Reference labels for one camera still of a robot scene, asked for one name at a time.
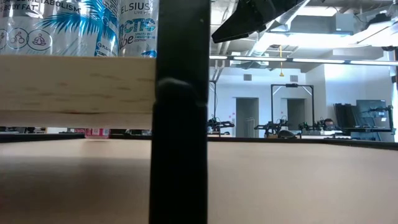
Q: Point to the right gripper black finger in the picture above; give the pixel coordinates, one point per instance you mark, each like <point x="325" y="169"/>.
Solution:
<point x="255" y="17"/>

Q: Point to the white blue energy drink can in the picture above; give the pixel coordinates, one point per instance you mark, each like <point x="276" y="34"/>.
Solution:
<point x="138" y="31"/>
<point x="71" y="28"/>

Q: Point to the black background robot arm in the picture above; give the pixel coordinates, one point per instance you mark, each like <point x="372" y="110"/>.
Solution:
<point x="217" y="124"/>
<point x="311" y="126"/>
<point x="273" y="127"/>

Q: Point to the light wooden shelf board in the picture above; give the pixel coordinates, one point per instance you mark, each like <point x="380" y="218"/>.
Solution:
<point x="62" y="90"/>

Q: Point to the yellow hanging pendant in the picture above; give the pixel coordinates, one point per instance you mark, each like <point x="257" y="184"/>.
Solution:
<point x="281" y="74"/>

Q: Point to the long ceiling light strip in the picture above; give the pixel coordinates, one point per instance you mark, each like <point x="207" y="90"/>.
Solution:
<point x="317" y="60"/>

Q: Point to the thin black stand pole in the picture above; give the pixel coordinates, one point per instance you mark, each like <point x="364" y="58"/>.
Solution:
<point x="214" y="99"/>

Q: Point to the grey doorway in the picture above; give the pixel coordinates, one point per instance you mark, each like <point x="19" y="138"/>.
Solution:
<point x="295" y="112"/>
<point x="247" y="109"/>

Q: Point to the person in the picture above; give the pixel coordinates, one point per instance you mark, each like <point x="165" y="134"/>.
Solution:
<point x="328" y="124"/>

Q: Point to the black leaning panels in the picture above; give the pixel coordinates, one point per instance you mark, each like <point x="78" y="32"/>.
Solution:
<point x="343" y="115"/>

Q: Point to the dark monitor screen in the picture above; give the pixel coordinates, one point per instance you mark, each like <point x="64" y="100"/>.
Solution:
<point x="371" y="116"/>

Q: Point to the black background table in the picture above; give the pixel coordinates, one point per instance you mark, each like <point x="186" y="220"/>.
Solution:
<point x="367" y="130"/>

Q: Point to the red cola can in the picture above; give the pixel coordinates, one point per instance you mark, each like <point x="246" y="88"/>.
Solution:
<point x="98" y="133"/>

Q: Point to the silver ceiling air duct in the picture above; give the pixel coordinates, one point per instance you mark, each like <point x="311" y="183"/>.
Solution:
<point x="264" y="43"/>

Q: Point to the grey wall vent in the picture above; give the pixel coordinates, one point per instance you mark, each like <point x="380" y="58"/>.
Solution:
<point x="247" y="77"/>
<point x="293" y="78"/>

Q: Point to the white rectangular ceiling duct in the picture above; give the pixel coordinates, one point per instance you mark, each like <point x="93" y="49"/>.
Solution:
<point x="326" y="37"/>

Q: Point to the black gantry frame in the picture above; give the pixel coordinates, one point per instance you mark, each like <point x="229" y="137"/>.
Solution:
<point x="272" y="102"/>

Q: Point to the black metal table frame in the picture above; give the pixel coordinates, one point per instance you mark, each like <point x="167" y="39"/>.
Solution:
<point x="280" y="140"/>

